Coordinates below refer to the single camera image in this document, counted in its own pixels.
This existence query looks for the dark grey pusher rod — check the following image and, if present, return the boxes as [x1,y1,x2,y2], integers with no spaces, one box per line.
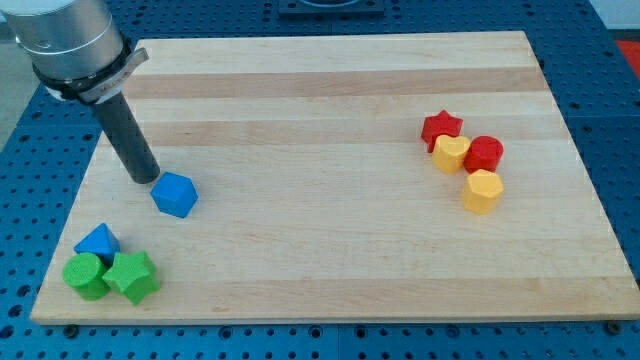
[91,93,160,184]

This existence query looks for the black wrist flange ring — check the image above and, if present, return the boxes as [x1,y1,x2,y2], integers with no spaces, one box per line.
[33,37,149,104]

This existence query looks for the blue cube block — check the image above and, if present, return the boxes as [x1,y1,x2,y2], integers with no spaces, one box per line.
[150,172,199,218]

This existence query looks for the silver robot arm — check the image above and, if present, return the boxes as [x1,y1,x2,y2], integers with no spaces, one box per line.
[1,0,160,184]

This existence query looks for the blue triangle block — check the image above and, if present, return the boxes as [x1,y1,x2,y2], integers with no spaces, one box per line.
[74,223,121,267]

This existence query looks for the green star block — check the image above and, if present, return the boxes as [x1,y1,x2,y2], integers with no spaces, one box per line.
[102,251,160,306]

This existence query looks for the green cylinder block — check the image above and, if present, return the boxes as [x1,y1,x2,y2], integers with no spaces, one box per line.
[62,252,111,301]

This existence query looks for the dark mounting plate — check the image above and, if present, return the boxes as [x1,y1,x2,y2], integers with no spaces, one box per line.
[278,0,385,17]

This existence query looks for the light wooden board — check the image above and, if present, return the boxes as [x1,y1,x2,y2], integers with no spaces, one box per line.
[31,31,639,325]

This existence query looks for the red star block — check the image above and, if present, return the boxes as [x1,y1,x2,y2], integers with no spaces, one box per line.
[421,110,463,153]

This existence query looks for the yellow heart block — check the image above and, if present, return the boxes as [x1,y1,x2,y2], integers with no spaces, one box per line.
[432,135,471,174]

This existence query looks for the red cylinder block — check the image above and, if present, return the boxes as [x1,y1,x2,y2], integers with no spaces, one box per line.
[463,136,504,173]

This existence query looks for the yellow hexagon block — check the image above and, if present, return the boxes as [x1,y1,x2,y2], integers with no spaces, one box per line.
[462,169,504,215]

